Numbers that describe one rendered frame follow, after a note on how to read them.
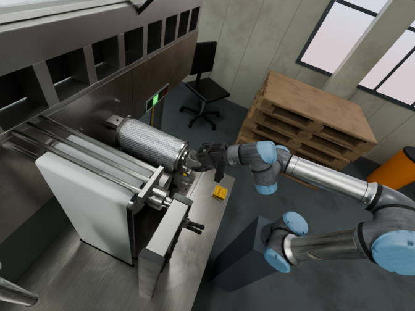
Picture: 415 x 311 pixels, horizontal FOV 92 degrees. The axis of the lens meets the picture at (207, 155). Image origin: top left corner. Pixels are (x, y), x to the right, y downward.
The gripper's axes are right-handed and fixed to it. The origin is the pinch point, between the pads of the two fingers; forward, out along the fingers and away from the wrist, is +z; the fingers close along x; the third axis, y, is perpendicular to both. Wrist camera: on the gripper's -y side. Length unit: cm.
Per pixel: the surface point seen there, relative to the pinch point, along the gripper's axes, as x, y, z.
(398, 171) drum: -206, -213, -129
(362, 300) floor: -39, -215, -65
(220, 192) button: -15.7, -35.8, 4.7
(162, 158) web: 5.7, 8.9, 4.6
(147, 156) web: 5.9, 10.9, 11.4
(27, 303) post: 55, 20, -8
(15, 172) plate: 36, 32, 21
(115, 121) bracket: 0.5, 26.4, 21.8
